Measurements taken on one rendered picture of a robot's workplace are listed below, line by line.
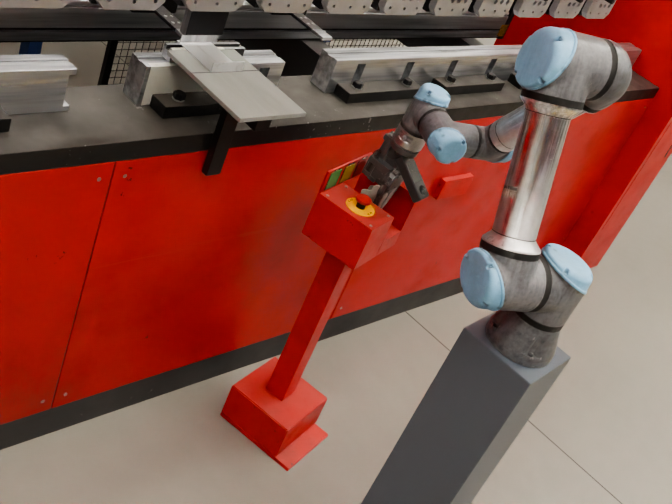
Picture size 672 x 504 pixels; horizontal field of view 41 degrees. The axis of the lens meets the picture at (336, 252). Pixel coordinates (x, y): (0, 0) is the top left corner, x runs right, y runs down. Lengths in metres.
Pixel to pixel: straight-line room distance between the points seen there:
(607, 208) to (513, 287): 2.16
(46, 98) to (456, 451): 1.12
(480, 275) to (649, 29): 2.17
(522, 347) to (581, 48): 0.60
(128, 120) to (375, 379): 1.34
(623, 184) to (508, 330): 2.01
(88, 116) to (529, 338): 0.99
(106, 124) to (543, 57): 0.86
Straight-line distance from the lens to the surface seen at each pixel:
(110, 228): 1.97
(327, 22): 2.60
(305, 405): 2.52
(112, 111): 1.93
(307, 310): 2.31
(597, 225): 3.89
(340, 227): 2.08
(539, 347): 1.87
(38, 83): 1.82
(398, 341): 3.09
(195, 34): 1.99
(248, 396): 2.47
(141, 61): 1.95
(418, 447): 2.08
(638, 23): 3.76
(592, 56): 1.69
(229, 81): 1.91
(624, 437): 3.31
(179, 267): 2.19
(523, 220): 1.70
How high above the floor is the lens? 1.80
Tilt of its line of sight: 32 degrees down
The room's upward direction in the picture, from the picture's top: 24 degrees clockwise
